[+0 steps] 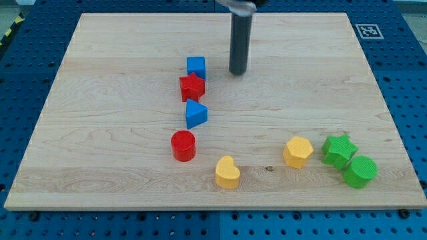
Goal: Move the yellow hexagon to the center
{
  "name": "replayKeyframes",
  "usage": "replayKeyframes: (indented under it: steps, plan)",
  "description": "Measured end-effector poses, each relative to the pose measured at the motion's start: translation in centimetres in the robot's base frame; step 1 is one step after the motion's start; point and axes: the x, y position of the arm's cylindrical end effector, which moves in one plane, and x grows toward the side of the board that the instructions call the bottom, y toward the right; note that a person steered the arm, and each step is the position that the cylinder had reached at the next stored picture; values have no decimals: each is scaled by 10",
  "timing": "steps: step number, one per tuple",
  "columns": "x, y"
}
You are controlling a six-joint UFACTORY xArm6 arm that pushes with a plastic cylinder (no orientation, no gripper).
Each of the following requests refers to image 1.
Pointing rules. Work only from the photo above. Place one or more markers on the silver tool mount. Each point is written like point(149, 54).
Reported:
point(242, 7)

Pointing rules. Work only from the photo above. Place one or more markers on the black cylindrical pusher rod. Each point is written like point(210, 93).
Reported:
point(239, 43)

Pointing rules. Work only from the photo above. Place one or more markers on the yellow hexagon block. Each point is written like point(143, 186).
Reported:
point(297, 152)

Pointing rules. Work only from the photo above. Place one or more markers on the blue cube block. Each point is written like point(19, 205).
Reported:
point(196, 65)

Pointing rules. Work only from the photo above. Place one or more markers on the red star block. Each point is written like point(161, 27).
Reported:
point(192, 87)

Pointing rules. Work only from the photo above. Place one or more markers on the blue triangle block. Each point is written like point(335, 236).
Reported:
point(195, 113)

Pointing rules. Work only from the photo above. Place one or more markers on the white fiducial marker tag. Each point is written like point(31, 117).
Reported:
point(369, 31)

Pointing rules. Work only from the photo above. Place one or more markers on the red cylinder block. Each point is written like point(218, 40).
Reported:
point(183, 145)

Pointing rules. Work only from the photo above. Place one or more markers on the wooden board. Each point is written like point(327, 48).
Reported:
point(103, 139)

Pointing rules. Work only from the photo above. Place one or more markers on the yellow heart block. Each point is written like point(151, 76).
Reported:
point(227, 174)

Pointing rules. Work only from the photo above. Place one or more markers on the green star block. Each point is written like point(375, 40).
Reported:
point(338, 151)

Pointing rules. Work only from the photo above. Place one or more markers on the green cylinder block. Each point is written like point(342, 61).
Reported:
point(360, 172)

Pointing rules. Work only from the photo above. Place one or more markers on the yellow black hazard tape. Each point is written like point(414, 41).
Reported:
point(12, 30)

